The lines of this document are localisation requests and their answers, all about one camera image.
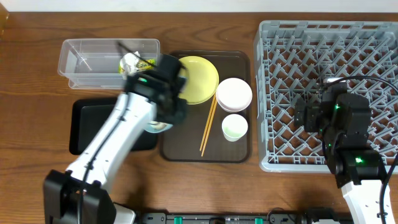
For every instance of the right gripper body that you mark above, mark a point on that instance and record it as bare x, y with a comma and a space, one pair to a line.
314, 121

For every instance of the light blue bowl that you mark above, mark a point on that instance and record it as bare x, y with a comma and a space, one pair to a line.
155, 127

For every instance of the white paper waste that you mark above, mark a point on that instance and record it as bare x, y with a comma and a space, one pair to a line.
131, 63

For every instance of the white cup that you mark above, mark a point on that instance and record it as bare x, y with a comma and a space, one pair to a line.
234, 127

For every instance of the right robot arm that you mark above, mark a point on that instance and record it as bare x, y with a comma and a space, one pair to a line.
342, 119

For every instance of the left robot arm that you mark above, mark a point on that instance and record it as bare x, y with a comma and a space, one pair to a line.
81, 193

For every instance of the grey dishwasher rack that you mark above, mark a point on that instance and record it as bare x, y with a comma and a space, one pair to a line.
292, 58

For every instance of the black waste tray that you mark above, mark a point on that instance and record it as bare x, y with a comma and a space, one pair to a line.
88, 116

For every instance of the yellow plate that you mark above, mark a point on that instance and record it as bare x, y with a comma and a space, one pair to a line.
202, 79

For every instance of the right wooden chopstick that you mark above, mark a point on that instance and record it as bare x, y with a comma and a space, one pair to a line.
211, 125

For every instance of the brown serving tray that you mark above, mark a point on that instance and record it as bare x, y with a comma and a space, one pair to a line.
182, 142

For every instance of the pink bowl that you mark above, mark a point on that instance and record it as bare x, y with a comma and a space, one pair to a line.
234, 95

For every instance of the clear plastic bin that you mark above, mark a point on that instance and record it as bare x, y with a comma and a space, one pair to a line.
94, 63

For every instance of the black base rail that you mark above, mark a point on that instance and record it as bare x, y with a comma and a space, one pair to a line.
274, 216

